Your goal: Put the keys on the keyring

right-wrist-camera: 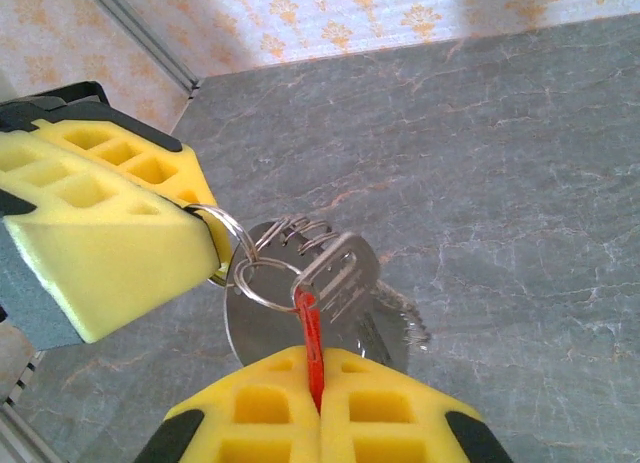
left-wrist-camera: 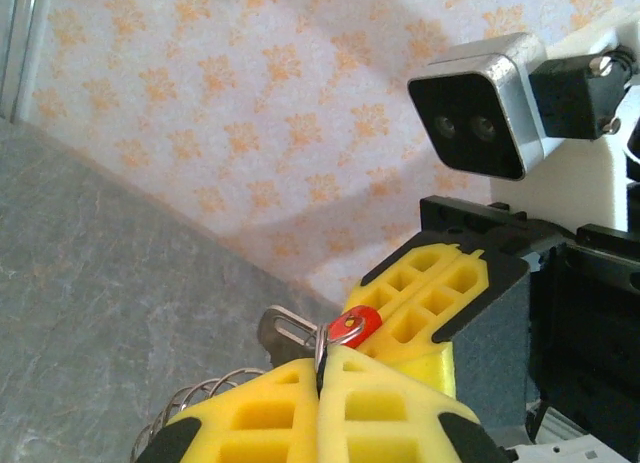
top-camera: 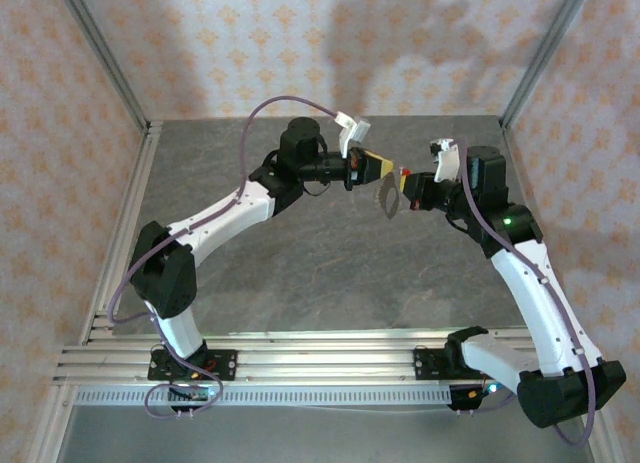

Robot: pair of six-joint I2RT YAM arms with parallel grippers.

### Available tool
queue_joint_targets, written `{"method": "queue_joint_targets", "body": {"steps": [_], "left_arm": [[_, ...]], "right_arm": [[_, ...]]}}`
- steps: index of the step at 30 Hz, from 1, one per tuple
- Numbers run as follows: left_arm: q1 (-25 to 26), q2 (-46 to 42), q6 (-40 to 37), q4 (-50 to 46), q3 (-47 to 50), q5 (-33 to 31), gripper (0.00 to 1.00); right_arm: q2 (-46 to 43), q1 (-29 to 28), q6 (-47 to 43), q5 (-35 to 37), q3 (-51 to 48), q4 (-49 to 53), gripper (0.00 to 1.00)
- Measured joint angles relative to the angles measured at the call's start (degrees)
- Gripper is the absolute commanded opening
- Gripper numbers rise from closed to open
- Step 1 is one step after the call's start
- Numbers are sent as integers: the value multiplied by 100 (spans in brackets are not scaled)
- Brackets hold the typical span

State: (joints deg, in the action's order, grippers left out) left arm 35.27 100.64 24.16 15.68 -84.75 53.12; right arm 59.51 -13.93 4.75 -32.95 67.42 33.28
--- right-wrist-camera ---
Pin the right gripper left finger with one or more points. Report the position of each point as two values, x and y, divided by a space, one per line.
260 423

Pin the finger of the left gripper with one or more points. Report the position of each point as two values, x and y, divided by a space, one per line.
115 263
150 153

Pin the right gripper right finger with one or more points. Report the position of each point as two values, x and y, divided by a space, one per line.
390 423

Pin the red plastic key tag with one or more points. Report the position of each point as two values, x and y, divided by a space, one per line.
312 343

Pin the silver key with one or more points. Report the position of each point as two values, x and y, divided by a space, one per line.
345 273

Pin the aluminium table side rail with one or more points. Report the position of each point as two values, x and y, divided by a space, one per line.
15 423

